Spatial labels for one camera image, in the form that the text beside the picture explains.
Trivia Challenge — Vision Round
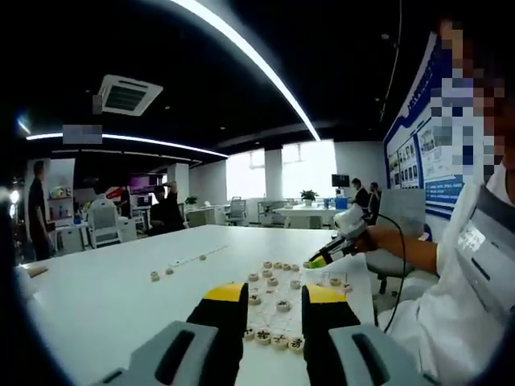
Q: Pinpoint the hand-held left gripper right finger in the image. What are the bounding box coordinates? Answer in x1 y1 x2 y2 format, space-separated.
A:
300 283 439 386

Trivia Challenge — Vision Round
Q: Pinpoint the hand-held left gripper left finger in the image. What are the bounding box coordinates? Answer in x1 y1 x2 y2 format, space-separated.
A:
100 282 249 386

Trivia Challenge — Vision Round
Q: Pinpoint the set of placed chess pieces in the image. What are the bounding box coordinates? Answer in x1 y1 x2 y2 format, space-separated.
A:
243 260 353 355

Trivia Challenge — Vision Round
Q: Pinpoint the white paper chessboard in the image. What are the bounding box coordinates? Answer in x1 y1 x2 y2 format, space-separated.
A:
245 263 355 355

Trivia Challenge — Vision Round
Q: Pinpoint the person's right hand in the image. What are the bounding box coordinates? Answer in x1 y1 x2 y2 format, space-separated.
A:
349 228 380 257

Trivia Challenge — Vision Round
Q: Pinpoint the white office desk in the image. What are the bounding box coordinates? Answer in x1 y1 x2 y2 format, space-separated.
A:
273 205 343 230

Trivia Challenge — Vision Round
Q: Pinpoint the grey office chair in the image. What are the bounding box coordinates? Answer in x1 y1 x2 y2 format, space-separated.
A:
366 187 428 297

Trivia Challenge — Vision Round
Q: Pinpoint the person in white shirt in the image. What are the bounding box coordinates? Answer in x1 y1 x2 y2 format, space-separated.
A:
377 176 515 381

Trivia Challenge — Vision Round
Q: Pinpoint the clear flat strip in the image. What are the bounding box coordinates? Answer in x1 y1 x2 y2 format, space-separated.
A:
168 244 229 268

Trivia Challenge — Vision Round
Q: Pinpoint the white mesh office chair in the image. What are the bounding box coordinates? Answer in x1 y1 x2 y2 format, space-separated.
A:
227 195 249 226

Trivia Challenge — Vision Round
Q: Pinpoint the grey chest device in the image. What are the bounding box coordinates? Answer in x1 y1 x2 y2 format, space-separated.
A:
453 188 515 301

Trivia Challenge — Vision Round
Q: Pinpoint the white gaming chair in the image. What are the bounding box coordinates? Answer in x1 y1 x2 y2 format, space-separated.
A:
86 199 124 249

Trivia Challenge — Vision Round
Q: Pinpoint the wide ceiling light strip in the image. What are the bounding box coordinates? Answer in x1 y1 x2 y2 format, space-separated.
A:
168 0 322 142

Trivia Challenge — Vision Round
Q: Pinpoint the shelf of colourful items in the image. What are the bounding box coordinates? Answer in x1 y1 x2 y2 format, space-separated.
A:
47 186 76 225

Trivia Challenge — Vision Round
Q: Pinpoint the thin ceiling light strip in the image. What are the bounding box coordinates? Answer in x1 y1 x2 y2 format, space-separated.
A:
26 132 229 158

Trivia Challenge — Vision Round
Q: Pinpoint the ceiling air conditioner vent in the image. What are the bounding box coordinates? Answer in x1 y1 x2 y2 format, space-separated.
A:
97 74 164 117

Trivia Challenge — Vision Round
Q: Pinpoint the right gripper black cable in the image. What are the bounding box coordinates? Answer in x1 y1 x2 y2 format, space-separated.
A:
376 215 407 333

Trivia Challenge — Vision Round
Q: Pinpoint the blue white wall poster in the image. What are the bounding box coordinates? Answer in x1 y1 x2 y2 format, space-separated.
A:
382 31 484 220

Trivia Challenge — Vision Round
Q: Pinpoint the purple wall screen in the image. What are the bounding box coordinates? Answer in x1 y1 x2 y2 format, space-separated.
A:
129 172 163 195

